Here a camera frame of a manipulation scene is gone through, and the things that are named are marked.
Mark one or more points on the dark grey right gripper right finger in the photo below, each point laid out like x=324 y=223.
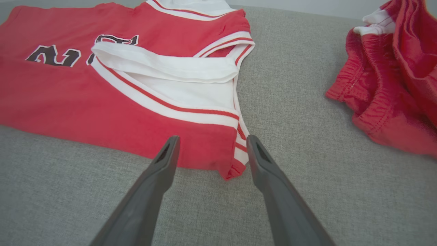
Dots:
x=283 y=205

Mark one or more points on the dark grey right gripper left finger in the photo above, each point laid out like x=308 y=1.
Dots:
x=146 y=205

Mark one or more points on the red jersey with white trim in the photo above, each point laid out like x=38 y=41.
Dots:
x=85 y=102

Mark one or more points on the red shorts with white stripe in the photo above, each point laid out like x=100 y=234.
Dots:
x=392 y=85

